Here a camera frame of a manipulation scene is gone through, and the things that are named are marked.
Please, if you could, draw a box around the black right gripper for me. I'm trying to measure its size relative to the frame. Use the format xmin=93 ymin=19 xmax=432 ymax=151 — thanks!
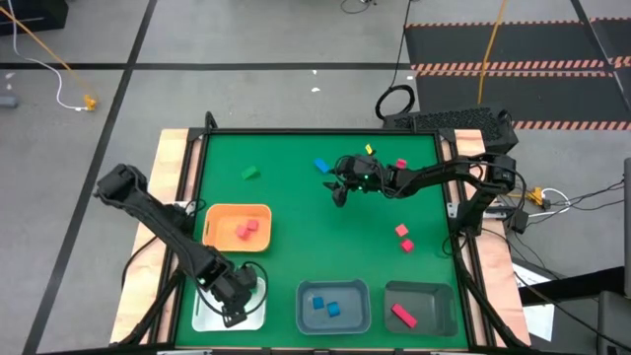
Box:
xmin=322 ymin=170 xmax=395 ymax=208

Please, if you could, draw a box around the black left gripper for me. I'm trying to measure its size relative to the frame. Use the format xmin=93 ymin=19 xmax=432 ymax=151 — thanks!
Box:
xmin=211 ymin=268 xmax=260 ymax=329

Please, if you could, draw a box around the long red rectangular block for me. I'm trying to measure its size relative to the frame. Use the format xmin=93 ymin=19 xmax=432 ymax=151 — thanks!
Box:
xmin=390 ymin=303 xmax=419 ymax=329

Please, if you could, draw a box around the white plastic bin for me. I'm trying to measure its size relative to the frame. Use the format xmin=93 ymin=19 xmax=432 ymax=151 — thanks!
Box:
xmin=190 ymin=275 xmax=267 ymax=332

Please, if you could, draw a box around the green table mat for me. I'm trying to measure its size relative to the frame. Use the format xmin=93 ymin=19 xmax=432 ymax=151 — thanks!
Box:
xmin=175 ymin=132 xmax=469 ymax=349

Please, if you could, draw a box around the orange plastic bin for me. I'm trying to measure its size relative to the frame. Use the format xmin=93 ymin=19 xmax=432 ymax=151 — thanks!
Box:
xmin=201 ymin=203 xmax=273 ymax=253

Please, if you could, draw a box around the blue-grey plastic bin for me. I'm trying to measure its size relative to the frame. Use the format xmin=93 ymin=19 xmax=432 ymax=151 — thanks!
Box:
xmin=295 ymin=279 xmax=372 ymax=336

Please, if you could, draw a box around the black perforated computer case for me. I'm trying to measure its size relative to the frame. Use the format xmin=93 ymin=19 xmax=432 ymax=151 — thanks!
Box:
xmin=383 ymin=106 xmax=520 ymax=155

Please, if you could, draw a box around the dark grey plastic bin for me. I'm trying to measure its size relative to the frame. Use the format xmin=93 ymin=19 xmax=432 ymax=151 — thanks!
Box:
xmin=383 ymin=280 xmax=459 ymax=337

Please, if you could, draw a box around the black power adapter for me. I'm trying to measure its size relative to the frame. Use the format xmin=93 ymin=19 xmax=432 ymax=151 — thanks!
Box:
xmin=511 ymin=209 xmax=530 ymax=236

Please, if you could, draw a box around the black hazard-striped floor mat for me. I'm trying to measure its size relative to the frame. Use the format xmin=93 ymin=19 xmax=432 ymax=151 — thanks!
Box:
xmin=403 ymin=17 xmax=631 ymax=73
xmin=413 ymin=66 xmax=631 ymax=132

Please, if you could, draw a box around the white paper sheet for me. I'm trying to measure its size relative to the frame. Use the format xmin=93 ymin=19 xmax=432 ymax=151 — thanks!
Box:
xmin=512 ymin=260 xmax=556 ymax=342

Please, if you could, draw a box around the black metal beam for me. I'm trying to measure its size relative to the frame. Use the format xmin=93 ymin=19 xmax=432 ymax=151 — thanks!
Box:
xmin=517 ymin=265 xmax=625 ymax=307

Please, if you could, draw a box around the grey upright panel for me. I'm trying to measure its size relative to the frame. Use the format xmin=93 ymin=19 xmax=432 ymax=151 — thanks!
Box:
xmin=622 ymin=157 xmax=631 ymax=298

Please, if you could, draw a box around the dark grey box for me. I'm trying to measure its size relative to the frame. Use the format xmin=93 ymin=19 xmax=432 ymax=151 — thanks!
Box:
xmin=596 ymin=290 xmax=631 ymax=355

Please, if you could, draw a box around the black floor box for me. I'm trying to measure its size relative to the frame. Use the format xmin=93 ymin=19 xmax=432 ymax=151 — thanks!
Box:
xmin=0 ymin=0 xmax=69 ymax=36

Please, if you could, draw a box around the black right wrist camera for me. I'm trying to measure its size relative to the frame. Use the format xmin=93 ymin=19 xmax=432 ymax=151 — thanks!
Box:
xmin=336 ymin=154 xmax=381 ymax=175

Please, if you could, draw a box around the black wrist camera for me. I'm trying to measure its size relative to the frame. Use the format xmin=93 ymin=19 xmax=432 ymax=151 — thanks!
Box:
xmin=195 ymin=255 xmax=229 ymax=292
xmin=336 ymin=154 xmax=381 ymax=175

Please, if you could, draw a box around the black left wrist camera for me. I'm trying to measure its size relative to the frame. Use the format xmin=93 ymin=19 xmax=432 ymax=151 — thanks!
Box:
xmin=195 ymin=255 xmax=229 ymax=292

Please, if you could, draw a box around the coiled black cable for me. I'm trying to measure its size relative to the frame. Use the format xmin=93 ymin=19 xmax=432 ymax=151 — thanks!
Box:
xmin=374 ymin=0 xmax=418 ymax=121

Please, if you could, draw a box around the yellow floor cable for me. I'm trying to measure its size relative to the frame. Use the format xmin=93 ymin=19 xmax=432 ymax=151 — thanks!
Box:
xmin=476 ymin=0 xmax=509 ymax=106

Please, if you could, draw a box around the white floor cable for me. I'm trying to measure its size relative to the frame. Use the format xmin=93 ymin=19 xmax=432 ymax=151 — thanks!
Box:
xmin=7 ymin=0 xmax=88 ymax=112

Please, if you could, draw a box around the orange floor cable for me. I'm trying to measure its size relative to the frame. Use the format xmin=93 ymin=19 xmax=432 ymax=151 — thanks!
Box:
xmin=0 ymin=4 xmax=94 ymax=103

